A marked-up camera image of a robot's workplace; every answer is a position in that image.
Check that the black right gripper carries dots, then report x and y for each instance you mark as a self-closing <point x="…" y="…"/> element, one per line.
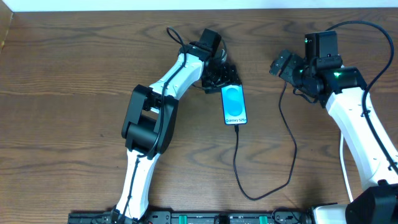
<point x="283" y="65"/>

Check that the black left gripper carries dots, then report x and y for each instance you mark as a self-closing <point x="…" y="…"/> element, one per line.
<point x="222" y="78"/>

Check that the blue Galaxy smartphone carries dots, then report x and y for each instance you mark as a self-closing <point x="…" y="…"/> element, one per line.
<point x="234" y="108"/>

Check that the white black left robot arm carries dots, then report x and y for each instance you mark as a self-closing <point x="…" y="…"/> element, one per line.
<point x="149" y="123"/>

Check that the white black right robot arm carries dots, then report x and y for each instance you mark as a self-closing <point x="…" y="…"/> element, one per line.
<point x="341" y="90"/>

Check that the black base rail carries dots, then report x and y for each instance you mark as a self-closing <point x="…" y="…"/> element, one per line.
<point x="167" y="217"/>

